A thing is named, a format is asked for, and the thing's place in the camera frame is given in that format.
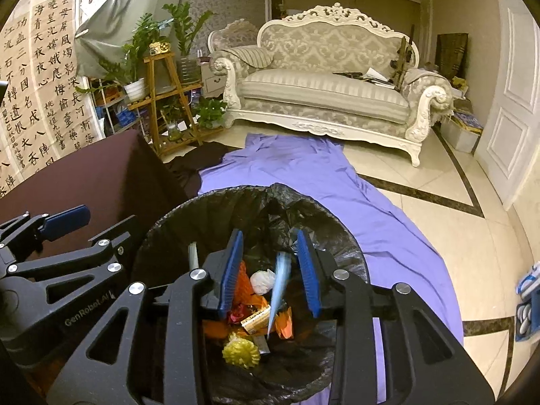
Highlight wooden plant stand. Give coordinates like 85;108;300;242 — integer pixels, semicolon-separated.
141;53;224;155

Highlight white drawer cabinet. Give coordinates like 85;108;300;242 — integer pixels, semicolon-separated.
200;61;231;96

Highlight striped grey blanket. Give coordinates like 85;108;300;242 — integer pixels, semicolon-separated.
215;46;274;69

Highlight small green floor plant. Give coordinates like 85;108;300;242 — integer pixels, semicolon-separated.
192;97;228;129

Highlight blue crate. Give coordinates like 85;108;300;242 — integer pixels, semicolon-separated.
114;107;138;126

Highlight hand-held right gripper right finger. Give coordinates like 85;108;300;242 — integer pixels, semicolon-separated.
295;228;495;405

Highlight storage box with blue lid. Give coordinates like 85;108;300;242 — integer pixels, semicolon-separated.
443;112;484;154

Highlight green plant in white pot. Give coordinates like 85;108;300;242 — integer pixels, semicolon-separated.
76;12;169;103

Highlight black floor cloth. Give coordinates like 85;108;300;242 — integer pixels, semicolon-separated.
162;141;241;199

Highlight papers on sofa seat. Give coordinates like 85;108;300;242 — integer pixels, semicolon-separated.
333;67;397;89

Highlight calligraphy wall hanging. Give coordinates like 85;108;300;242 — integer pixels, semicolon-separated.
0;0;106;199

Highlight brown wooden object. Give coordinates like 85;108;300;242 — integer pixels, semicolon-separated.
390;25;416;89

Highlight dark woven panel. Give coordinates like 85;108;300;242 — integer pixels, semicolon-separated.
436;33;469;79

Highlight grey hanging cloth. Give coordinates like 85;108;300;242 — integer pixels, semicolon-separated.
74;0;186;79

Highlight white metal shelf rack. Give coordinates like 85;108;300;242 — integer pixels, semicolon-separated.
90;78;148;140

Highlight ornate white sofa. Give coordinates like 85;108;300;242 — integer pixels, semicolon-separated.
210;3;456;167

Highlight ornate white armchair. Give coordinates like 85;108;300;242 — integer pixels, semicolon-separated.
207;19;260;51

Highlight teal white powder sachet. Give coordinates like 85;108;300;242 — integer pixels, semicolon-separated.
267;251;293;338

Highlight white panel door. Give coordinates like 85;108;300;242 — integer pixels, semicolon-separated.
475;0;540;212

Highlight blue white slipper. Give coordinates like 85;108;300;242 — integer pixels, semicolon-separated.
515;262;540;296

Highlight yellow spiky ball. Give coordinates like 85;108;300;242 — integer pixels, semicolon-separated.
222;332;261;368

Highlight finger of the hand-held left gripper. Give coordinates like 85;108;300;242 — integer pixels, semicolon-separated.
0;215;140;304
0;205;91;264

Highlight dark brown tablecloth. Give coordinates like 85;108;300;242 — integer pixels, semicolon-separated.
0;129;190;262

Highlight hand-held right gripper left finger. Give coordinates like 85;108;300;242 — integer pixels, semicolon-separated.
46;228;245;405

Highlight trash bin with black bag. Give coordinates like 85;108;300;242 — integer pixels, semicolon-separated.
131;182;372;405

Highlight green plant in glass vase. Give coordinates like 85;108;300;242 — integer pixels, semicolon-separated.
162;2;214;83

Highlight purple floor cloth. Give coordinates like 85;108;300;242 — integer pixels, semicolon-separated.
198;133;465;403

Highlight orange packet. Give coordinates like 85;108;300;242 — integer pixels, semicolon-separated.
274;306;293;339

